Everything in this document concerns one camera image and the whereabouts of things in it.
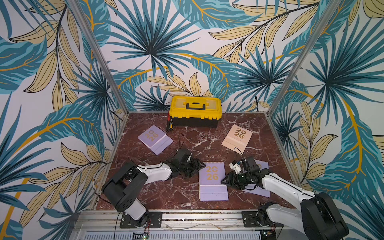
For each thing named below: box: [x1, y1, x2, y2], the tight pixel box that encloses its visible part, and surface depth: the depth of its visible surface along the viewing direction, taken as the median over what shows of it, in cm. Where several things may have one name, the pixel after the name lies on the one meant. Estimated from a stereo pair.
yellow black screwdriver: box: [169, 117, 174, 131], surface depth 111 cm
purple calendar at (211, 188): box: [199, 161, 229, 202], surface depth 84 cm
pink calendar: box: [221, 124, 253, 155], surface depth 105 cm
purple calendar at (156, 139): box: [137, 124, 174, 156], surface depth 105 cm
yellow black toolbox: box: [169, 96, 223, 128], surface depth 102 cm
